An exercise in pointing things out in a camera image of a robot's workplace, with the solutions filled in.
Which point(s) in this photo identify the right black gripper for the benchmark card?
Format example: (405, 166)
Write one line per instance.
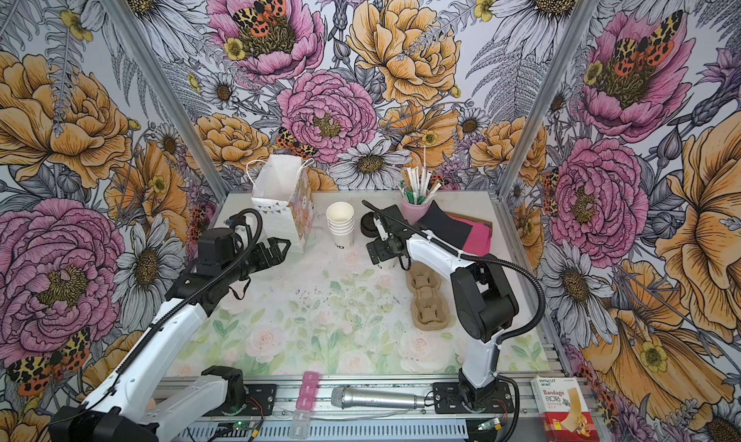
(382, 255)

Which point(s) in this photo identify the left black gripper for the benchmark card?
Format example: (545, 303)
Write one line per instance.
(275, 253)

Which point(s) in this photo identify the white paper coffee cup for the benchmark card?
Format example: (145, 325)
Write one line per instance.
(388, 264)

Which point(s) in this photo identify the white cartoon gift bag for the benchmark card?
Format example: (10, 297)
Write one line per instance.
(281, 192)

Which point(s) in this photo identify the brown pulp cup carrier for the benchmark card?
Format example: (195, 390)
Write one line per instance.
(429, 309)

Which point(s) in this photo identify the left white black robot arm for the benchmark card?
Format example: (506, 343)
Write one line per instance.
(118, 410)

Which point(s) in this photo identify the stack of black cup lids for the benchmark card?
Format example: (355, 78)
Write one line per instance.
(368, 226)

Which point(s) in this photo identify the pink straw holder cup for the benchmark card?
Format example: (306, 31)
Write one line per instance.
(412, 213)

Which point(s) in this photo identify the bundle of wrapped straws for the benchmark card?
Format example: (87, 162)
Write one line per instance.
(420, 184)

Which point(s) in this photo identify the stack of white paper cups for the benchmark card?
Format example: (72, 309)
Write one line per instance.
(340, 217)

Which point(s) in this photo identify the black napkin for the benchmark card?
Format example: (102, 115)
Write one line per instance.
(454, 232)

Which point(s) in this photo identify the pink napkin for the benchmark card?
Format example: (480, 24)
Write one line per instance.
(479, 238)

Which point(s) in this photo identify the silver microphone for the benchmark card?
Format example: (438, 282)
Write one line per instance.
(347, 396)

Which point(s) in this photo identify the pink pill organizer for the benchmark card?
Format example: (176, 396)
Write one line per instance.
(304, 406)

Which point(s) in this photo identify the bandage box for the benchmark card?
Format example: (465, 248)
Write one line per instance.
(563, 410)

